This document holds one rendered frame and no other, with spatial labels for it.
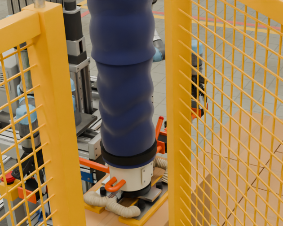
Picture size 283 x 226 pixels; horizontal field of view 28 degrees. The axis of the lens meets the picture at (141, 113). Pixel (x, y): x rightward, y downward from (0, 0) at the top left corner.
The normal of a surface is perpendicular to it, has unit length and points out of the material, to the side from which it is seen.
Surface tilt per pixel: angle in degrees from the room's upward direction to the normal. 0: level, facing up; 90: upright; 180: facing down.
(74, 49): 90
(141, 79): 78
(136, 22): 73
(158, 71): 0
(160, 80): 0
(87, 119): 0
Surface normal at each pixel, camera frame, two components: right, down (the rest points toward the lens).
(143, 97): 0.66, 0.61
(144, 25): 0.62, 0.19
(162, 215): -0.04, -0.88
